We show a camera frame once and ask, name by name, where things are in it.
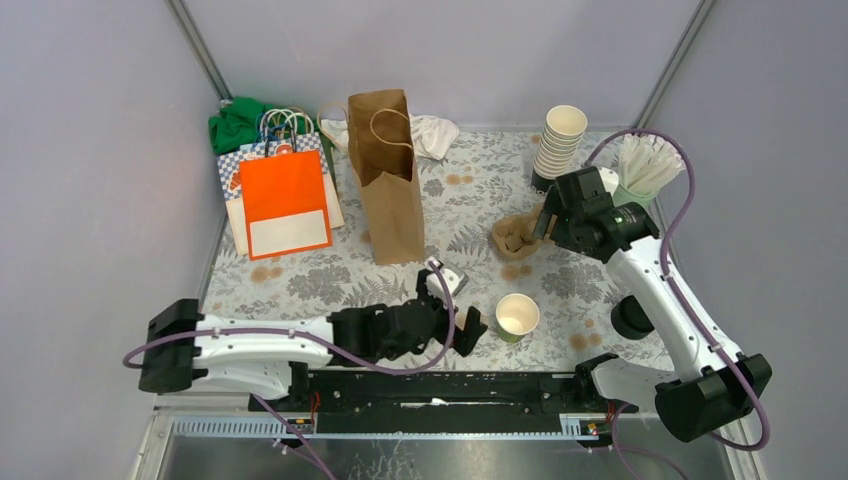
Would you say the brown pulp cup carrier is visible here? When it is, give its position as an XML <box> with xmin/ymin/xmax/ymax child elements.
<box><xmin>490</xmin><ymin>204</ymin><xmax>551</xmax><ymax>262</ymax></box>

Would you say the green paper cup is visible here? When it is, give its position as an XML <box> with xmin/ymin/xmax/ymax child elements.
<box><xmin>495</xmin><ymin>293</ymin><xmax>541</xmax><ymax>343</ymax></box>

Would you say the brown paper bag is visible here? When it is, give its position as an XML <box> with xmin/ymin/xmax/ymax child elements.
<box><xmin>344</xmin><ymin>89</ymin><xmax>427</xmax><ymax>265</ymax></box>

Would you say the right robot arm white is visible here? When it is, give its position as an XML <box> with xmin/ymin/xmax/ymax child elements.
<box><xmin>534</xmin><ymin>167</ymin><xmax>773</xmax><ymax>442</ymax></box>

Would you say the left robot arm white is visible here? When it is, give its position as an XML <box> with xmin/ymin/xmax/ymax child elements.
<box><xmin>123</xmin><ymin>260</ymin><xmax>488</xmax><ymax>411</ymax></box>

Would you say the green straw holder cup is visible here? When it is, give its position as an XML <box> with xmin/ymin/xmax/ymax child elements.
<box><xmin>612</xmin><ymin>184</ymin><xmax>659</xmax><ymax>211</ymax></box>

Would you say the floral table mat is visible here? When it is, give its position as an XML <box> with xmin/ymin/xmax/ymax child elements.
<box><xmin>202</xmin><ymin>132</ymin><xmax>672</xmax><ymax>372</ymax></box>

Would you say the white wrapped straws bundle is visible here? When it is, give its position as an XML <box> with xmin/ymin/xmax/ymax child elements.
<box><xmin>618</xmin><ymin>134</ymin><xmax>686</xmax><ymax>197</ymax></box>

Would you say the stack of paper cups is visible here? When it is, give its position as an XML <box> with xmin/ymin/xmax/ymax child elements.
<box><xmin>531</xmin><ymin>105</ymin><xmax>588</xmax><ymax>194</ymax></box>

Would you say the black cup lids stack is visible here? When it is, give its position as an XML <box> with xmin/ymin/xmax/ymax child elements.
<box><xmin>610</xmin><ymin>295</ymin><xmax>655</xmax><ymax>341</ymax></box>

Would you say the white cloth bag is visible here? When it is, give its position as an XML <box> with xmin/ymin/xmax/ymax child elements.
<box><xmin>319</xmin><ymin>115</ymin><xmax>460</xmax><ymax>160</ymax></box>

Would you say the orange paper bag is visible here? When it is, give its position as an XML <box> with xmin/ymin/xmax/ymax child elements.
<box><xmin>240</xmin><ymin>151</ymin><xmax>332</xmax><ymax>260</ymax></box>

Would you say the blue checkered paper bag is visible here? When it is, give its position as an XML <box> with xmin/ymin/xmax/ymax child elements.
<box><xmin>217</xmin><ymin>131</ymin><xmax>344</xmax><ymax>255</ymax></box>

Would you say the green cloth bag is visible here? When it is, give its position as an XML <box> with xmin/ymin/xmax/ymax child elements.
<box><xmin>208</xmin><ymin>97</ymin><xmax>318</xmax><ymax>156</ymax></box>

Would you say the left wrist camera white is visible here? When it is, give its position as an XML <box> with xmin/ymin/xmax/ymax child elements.
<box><xmin>425</xmin><ymin>256</ymin><xmax>469</xmax><ymax>301</ymax></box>

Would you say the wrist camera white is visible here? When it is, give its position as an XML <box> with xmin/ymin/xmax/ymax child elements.
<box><xmin>596</xmin><ymin>166</ymin><xmax>619</xmax><ymax>194</ymax></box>
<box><xmin>425</xmin><ymin>256</ymin><xmax>469</xmax><ymax>301</ymax></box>

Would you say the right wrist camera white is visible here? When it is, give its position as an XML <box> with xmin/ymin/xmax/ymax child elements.
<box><xmin>596</xmin><ymin>166</ymin><xmax>619</xmax><ymax>194</ymax></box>

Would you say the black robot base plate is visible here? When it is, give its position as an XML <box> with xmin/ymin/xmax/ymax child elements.
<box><xmin>268</xmin><ymin>369</ymin><xmax>620</xmax><ymax>422</ymax></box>

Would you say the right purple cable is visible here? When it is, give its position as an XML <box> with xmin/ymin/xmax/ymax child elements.
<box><xmin>584</xmin><ymin>129</ymin><xmax>772</xmax><ymax>453</ymax></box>

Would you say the purple cable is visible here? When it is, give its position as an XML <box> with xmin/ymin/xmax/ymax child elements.
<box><xmin>122</xmin><ymin>259</ymin><xmax>458</xmax><ymax>480</ymax></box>
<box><xmin>584</xmin><ymin>129</ymin><xmax>772</xmax><ymax>453</ymax></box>

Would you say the white slotted cable duct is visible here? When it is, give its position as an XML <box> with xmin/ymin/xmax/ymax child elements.
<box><xmin>174</xmin><ymin>415</ymin><xmax>610</xmax><ymax>440</ymax></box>

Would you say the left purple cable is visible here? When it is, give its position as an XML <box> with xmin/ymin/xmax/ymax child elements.
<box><xmin>122</xmin><ymin>259</ymin><xmax>458</xmax><ymax>480</ymax></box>

